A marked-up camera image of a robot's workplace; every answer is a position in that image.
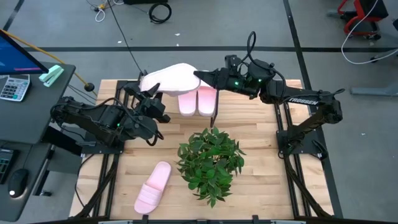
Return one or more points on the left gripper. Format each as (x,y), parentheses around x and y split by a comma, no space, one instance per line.
(152,109)

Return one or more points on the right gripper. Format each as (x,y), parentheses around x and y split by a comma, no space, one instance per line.
(245,82)

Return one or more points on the pink rubber slide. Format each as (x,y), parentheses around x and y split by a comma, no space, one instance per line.
(155,183)
(186,105)
(174,79)
(206,102)

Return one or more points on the wooden shelf with black legs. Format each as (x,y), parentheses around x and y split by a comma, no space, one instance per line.
(172,104)

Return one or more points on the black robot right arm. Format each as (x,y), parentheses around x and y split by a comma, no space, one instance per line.
(304,99)

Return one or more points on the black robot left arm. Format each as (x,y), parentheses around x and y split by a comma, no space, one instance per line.
(93,116)

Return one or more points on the black round knob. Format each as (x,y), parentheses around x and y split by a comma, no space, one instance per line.
(89,87)

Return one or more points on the green artificial plant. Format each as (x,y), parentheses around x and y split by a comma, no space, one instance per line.
(208,161)

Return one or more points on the black equipment box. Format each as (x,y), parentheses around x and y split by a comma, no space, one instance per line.
(143,1)

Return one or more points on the mint green stapler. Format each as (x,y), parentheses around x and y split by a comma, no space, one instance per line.
(51,74)

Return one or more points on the yellow plug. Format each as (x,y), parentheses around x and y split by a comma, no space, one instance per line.
(102,6)

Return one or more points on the black office desk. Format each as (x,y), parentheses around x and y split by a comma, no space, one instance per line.
(37,105)

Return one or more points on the grey desk calculator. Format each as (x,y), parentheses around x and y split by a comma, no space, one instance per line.
(14,88)

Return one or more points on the black computer monitor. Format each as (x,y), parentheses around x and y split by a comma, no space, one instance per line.
(15,59)

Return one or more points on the black computer mouse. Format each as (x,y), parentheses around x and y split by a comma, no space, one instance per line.
(18,182)

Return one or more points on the black computer keyboard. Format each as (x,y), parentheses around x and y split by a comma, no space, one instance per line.
(6,165)

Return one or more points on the grey metal stand foot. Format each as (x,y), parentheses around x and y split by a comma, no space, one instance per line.
(379,90)

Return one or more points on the red and black cart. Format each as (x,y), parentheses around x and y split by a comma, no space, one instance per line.
(373,7)

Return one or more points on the black aluminium rig frame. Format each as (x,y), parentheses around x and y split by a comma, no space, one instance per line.
(290,186)

